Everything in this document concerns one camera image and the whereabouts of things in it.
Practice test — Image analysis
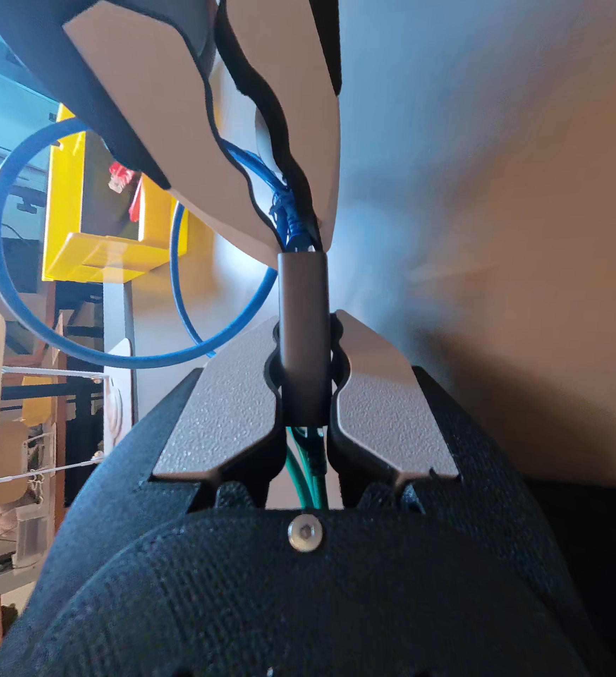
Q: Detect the blue ethernet cable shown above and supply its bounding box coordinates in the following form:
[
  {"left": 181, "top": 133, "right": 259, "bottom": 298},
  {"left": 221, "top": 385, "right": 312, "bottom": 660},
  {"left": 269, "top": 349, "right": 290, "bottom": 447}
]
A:
[{"left": 0, "top": 117, "right": 323, "bottom": 370}]

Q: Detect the yellow plastic bin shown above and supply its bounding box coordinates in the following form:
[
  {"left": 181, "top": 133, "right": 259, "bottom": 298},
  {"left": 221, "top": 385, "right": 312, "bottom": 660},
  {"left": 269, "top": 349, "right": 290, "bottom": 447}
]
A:
[{"left": 42, "top": 103, "right": 189, "bottom": 283}]

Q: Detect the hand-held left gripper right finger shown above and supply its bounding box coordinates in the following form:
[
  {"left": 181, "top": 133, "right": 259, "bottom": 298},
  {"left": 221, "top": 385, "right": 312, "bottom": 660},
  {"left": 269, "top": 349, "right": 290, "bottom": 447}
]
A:
[{"left": 327, "top": 309, "right": 460, "bottom": 484}]

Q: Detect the black ethernet coupler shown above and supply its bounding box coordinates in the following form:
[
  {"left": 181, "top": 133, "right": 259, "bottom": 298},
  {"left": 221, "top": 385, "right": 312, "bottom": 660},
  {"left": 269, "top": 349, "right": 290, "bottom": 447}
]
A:
[{"left": 277, "top": 251, "right": 334, "bottom": 426}]

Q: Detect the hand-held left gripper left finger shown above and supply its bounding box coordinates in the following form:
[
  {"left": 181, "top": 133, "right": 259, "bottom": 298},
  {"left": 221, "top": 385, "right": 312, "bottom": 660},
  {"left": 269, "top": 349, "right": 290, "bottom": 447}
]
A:
[{"left": 151, "top": 316, "right": 287, "bottom": 484}]

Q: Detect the green ethernet cable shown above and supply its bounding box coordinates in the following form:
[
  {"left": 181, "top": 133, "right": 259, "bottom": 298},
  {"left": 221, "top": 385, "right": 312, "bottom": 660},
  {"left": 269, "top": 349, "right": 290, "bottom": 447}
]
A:
[{"left": 286, "top": 423, "right": 330, "bottom": 511}]

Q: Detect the red ethernet cable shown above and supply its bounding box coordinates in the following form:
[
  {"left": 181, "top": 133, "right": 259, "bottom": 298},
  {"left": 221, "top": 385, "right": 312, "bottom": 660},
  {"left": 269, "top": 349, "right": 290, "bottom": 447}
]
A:
[{"left": 107, "top": 161, "right": 144, "bottom": 223}]

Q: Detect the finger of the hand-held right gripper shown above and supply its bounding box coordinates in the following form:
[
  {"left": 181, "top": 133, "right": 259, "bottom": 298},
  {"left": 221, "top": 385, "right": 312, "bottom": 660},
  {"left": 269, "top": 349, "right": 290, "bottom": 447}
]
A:
[
  {"left": 63, "top": 0, "right": 286, "bottom": 260},
  {"left": 215, "top": 0, "right": 342, "bottom": 252}
]

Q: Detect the white cabinet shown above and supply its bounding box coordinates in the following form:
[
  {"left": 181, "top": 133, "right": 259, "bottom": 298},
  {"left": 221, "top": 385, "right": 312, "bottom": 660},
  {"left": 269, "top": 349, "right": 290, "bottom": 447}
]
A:
[{"left": 0, "top": 53, "right": 60, "bottom": 191}]

